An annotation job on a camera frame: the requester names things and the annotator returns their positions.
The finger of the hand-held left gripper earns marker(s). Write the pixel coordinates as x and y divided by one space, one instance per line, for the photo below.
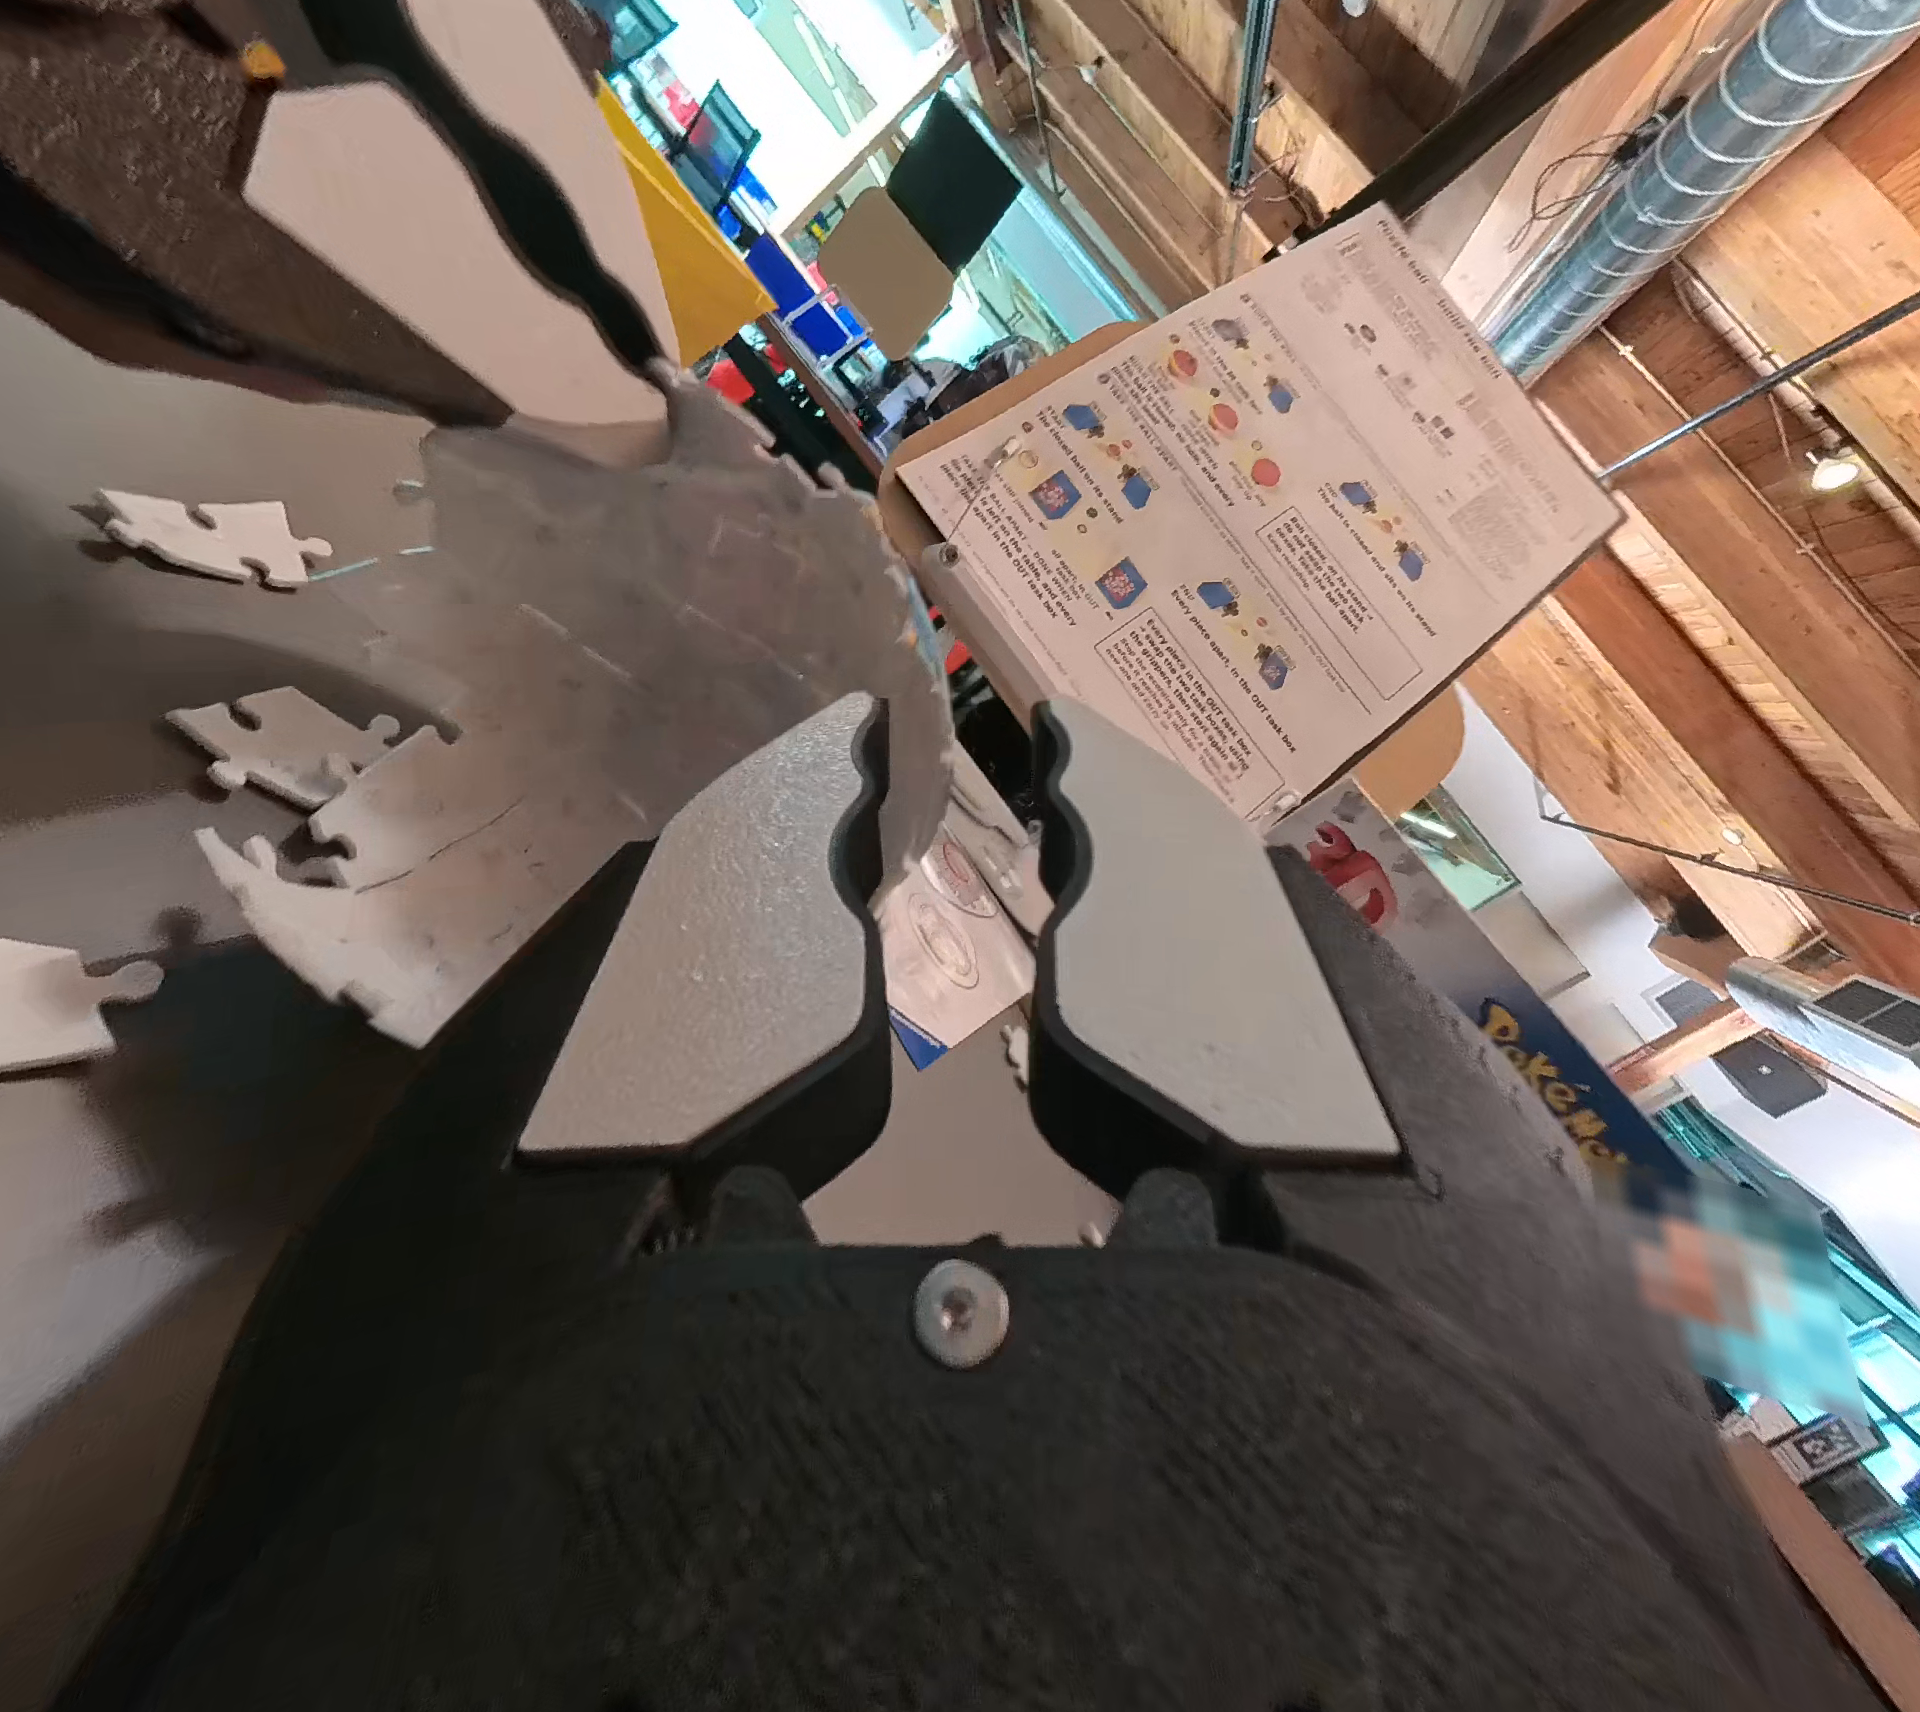
406 243
510 49

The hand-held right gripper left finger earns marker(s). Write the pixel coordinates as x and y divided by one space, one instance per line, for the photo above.
719 992

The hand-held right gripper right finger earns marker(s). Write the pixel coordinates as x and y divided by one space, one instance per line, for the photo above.
1214 992

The partly built puzzle ball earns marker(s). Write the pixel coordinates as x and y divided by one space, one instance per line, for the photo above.
630 634

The colourful puzzle box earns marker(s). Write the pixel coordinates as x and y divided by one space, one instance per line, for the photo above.
1441 934

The white diagram sheet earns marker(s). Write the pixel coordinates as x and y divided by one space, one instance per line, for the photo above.
947 934

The yellow plastic bin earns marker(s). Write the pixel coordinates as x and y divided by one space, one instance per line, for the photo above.
692 256

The blue storage bins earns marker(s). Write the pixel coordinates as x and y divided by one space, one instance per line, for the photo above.
788 280

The tan square panel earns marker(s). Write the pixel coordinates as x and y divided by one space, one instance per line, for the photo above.
885 273

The black square panel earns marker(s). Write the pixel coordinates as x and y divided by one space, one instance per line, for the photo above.
951 182

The white instruction sheet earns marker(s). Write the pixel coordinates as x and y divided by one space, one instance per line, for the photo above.
1276 513

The thin steel tension rod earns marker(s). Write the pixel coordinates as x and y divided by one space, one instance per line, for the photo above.
1754 393
1725 867

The ceiling vent grille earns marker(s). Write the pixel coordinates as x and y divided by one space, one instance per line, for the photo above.
1876 1011

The black table lamp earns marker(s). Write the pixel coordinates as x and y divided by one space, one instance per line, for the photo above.
1575 32

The black wall speaker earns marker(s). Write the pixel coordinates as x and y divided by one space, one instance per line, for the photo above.
1770 1075

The silver ventilation duct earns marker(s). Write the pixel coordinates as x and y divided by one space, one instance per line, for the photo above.
1786 1000
1725 123

